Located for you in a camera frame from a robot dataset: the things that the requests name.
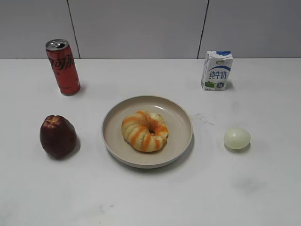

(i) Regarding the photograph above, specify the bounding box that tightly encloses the beige round plate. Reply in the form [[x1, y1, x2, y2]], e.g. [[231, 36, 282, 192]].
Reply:
[[101, 96, 193, 169]]

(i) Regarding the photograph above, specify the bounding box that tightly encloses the white blue milk carton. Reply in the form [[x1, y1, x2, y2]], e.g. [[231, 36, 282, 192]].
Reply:
[[201, 51, 233, 90]]

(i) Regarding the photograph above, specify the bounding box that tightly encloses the red soda can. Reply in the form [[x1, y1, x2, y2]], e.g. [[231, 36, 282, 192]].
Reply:
[[46, 39, 80, 96]]

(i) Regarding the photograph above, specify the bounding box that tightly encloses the dark red apple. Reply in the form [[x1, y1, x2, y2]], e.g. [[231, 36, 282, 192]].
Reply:
[[40, 115, 77, 159]]

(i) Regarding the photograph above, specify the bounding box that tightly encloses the orange striped ring bread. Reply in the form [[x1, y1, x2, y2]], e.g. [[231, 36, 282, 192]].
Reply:
[[121, 111, 169, 153]]

